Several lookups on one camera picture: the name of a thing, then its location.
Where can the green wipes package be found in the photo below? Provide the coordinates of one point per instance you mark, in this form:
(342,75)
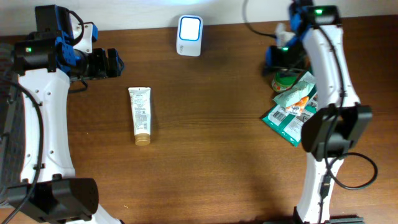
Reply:
(290,126)

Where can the green lid seasoning jar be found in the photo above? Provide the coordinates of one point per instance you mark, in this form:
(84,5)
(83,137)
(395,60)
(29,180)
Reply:
(283,81)

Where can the teal tissue packet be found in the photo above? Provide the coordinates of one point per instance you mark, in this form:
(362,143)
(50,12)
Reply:
(300,90)

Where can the white cream tube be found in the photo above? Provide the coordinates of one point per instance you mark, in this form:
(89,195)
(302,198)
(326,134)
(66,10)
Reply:
(141,114)

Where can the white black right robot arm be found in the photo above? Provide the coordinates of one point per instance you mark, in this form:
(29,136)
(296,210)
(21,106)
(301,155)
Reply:
(340,120)

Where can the white barcode scanner box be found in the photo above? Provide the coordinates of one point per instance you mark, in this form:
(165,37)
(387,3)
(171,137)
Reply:
(189,35)

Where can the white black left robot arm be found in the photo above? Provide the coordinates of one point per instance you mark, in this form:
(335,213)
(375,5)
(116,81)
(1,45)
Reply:
(37,174)

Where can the orange tissue packet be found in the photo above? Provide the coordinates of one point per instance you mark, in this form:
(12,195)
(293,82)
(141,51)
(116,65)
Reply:
(297,108)

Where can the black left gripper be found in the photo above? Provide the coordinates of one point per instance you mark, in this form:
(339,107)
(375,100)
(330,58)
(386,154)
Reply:
(107,68)

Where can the grey plastic mesh basket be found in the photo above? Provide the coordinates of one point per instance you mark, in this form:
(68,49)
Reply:
(12,127)

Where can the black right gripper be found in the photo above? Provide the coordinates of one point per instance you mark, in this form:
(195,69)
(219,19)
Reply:
(272,58)

